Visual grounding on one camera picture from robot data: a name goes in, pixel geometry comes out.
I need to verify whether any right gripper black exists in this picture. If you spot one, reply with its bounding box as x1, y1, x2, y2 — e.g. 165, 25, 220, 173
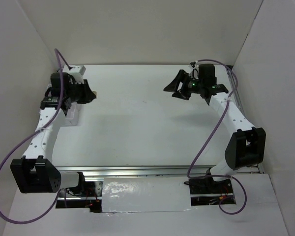
163, 69, 204, 101

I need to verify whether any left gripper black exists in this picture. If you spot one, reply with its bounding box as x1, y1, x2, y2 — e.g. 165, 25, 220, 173
66, 80, 97, 104

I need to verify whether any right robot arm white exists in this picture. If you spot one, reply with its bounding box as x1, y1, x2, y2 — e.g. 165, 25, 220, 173
163, 62, 266, 193

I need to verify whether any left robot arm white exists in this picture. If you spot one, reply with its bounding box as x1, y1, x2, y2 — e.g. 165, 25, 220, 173
10, 69, 96, 193

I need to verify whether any near translucent organizer box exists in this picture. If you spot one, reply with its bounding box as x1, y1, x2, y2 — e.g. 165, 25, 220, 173
63, 103, 81, 126

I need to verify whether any white foil sheet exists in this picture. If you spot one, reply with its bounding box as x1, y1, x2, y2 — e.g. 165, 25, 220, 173
102, 177, 192, 213

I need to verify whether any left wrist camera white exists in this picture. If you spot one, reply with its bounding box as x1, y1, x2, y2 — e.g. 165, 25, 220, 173
68, 65, 86, 83

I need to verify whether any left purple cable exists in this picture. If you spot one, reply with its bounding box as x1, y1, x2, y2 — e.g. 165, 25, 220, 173
0, 48, 73, 224

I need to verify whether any purple cable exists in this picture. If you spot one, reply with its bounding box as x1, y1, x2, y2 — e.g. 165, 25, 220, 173
0, 48, 73, 224
186, 59, 247, 215

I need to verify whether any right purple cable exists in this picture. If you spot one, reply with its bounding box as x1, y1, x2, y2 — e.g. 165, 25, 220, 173
186, 59, 247, 215

